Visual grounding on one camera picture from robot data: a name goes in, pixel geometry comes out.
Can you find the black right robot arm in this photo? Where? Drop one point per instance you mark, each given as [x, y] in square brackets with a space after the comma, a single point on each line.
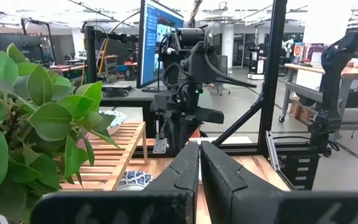
[197, 62]

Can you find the black metal post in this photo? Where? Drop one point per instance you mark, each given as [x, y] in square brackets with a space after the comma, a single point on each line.
[90, 56]

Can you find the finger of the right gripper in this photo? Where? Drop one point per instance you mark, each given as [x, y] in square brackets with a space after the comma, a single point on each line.
[171, 130]
[187, 133]

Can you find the wooden slatted shelf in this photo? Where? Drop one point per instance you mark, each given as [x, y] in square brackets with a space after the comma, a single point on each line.
[117, 152]

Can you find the pink bowl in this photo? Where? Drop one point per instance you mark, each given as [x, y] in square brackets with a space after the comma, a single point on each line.
[82, 143]

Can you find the blue patterned paper plate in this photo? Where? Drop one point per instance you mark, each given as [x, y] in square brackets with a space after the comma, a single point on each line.
[135, 180]
[118, 118]

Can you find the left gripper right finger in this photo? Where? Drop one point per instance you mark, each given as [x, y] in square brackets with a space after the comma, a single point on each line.
[228, 193]

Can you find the green potted plant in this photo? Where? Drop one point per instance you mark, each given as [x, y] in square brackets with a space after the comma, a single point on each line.
[42, 118]

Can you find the black metal stand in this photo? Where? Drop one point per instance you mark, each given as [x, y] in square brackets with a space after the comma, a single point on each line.
[331, 93]

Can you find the grey office chair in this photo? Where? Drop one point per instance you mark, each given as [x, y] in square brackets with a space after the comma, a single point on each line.
[221, 77]

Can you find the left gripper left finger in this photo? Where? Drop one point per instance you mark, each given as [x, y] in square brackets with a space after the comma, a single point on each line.
[166, 193]

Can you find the black control box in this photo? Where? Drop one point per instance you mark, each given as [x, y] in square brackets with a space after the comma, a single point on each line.
[300, 169]

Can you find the computer monitor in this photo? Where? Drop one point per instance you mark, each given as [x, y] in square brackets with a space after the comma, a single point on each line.
[154, 46]

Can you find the grey workstation desk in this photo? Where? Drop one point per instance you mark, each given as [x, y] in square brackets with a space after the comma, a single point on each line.
[126, 101]

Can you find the wooden background table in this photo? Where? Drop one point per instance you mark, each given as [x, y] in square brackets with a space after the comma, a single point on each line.
[353, 73]

